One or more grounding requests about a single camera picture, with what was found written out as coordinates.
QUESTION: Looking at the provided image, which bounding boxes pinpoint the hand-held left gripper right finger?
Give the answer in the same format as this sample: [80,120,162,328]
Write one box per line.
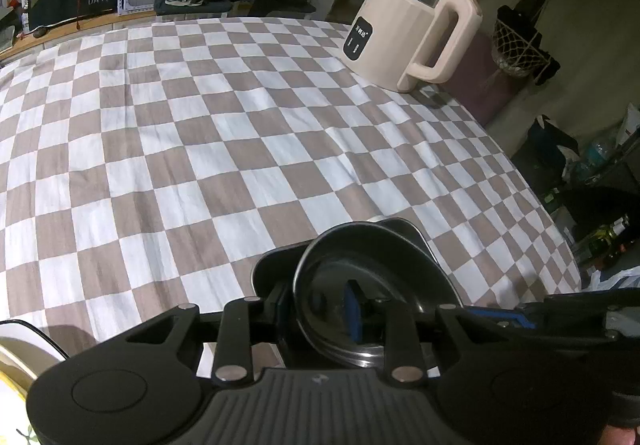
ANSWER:
[344,279,483,383]

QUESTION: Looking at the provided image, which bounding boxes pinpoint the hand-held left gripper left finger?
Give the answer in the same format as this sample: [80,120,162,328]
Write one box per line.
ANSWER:
[125,282,296,383]

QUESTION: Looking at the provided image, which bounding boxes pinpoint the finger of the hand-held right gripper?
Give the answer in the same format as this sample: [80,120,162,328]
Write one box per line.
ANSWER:
[462,302,541,331]

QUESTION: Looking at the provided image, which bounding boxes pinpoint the round steel bowl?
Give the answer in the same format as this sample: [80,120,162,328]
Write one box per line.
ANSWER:
[292,223,458,368]

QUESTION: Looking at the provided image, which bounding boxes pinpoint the white dark-rimmed bowl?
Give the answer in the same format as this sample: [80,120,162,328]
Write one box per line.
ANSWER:
[0,319,68,378]

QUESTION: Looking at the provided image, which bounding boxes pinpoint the cream two-handled bowl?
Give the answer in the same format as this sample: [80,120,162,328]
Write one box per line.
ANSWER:
[0,345,53,382]

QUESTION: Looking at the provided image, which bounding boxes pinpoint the lemon print yellow-rimmed bowl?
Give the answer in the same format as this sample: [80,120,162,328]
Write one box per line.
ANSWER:
[0,370,38,445]

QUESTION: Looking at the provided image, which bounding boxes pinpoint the white plastic bag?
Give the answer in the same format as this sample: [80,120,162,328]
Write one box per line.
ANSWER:
[582,265,640,297]

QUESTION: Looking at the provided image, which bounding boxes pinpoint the green glass bottle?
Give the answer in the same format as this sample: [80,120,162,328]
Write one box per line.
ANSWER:
[582,214,632,258]

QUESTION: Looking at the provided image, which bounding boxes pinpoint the brown white checkered tablecloth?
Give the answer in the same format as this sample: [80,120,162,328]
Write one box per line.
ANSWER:
[0,15,583,376]

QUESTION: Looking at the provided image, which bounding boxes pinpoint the purple cushion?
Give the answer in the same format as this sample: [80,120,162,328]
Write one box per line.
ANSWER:
[440,32,516,126]

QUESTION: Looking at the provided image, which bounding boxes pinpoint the black net basket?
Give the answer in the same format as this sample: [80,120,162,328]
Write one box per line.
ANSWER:
[492,5,561,83]

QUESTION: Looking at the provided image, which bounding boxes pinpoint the cream electric kettle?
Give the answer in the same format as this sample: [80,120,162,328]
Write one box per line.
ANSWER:
[342,0,483,93]

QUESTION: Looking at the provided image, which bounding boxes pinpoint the low wooden-topped bench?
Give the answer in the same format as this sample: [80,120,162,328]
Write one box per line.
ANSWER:
[0,8,156,61]

